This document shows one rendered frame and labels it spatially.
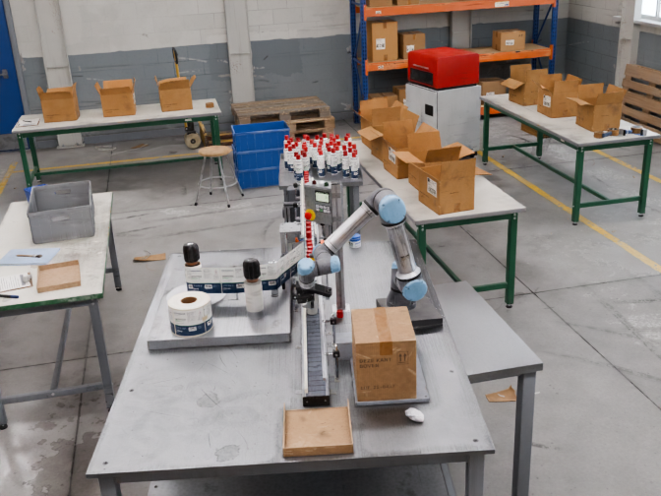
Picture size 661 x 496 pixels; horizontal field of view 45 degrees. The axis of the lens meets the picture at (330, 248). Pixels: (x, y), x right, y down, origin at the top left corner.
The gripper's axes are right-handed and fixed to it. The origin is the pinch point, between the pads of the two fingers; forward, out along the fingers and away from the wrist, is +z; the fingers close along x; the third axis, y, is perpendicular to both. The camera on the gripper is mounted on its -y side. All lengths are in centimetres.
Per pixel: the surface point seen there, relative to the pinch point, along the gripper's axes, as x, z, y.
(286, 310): -4.7, 9.0, 13.2
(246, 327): 8.5, 1.4, 32.3
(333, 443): 88, -39, -6
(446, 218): -125, 91, -92
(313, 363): 41.0, -17.3, 1.1
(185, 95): -471, 270, 132
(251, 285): -7.3, -10.1, 28.9
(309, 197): -44, -30, -1
